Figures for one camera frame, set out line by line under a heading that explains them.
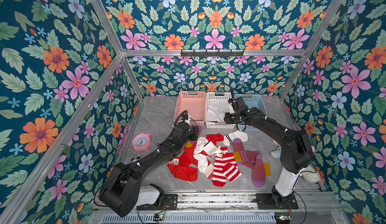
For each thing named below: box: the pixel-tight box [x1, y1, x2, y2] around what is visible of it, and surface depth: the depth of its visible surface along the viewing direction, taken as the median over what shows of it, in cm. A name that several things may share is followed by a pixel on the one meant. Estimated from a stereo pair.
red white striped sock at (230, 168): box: [222, 152, 243, 183], surface depth 85 cm
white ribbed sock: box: [193, 136, 222, 178], surface depth 90 cm
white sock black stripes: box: [223, 129, 249, 147], surface depth 99 cm
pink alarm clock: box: [132, 132, 152, 152], surface depth 95 cm
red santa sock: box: [166, 155, 199, 182], surface depth 85 cm
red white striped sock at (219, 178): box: [212, 153, 227, 188], surface depth 84 cm
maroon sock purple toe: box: [251, 153, 266, 189], surface depth 84 cm
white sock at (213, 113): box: [206, 98, 226, 123], surface depth 113 cm
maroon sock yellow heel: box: [232, 137, 260, 169], surface depth 90 cm
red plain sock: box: [177, 134, 225, 167], surface depth 90 cm
